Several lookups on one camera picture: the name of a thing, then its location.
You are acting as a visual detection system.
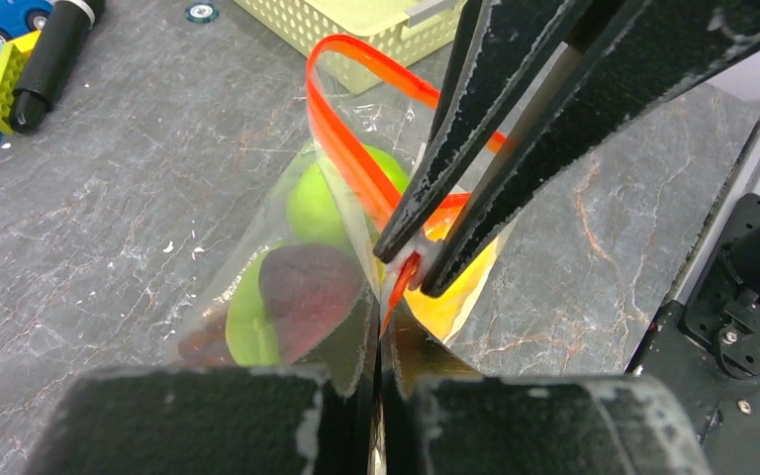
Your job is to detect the blue toy car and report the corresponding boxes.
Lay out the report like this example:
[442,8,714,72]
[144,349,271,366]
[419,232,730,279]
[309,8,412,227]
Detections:
[0,0,52,44]

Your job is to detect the clear zip bag orange zipper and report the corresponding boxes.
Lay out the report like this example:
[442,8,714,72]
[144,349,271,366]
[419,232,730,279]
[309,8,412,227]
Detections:
[163,33,519,368]

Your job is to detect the dark brown fruit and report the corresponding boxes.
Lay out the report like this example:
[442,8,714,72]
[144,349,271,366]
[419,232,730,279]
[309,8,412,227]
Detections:
[258,243,364,363]

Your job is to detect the small round badge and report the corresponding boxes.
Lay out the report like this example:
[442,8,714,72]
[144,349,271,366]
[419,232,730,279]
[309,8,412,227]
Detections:
[185,2,220,24]

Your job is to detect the black microphone on table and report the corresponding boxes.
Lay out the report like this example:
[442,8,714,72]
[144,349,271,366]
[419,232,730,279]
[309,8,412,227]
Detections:
[9,0,106,134]

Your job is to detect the green plastic basket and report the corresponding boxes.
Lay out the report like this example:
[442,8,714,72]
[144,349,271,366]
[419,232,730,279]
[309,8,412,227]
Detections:
[237,0,465,66]

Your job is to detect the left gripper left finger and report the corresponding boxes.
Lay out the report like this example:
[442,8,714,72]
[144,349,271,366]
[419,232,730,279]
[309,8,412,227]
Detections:
[26,292,378,474]

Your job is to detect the yellow lemon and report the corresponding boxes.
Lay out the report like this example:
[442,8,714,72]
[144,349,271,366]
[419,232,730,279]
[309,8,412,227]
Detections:
[404,237,502,343]

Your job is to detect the light green fruit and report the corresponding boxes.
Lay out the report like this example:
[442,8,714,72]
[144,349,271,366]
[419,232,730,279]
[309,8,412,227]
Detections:
[226,249,281,366]

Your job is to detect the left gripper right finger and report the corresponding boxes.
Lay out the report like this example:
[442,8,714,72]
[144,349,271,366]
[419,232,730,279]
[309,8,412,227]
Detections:
[380,307,709,474]

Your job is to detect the green apple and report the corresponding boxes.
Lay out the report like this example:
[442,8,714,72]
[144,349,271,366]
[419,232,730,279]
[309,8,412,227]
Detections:
[286,144,413,253]

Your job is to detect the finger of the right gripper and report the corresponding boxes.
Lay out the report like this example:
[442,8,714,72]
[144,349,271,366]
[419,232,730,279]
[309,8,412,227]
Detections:
[374,1,591,263]
[420,1,760,297]

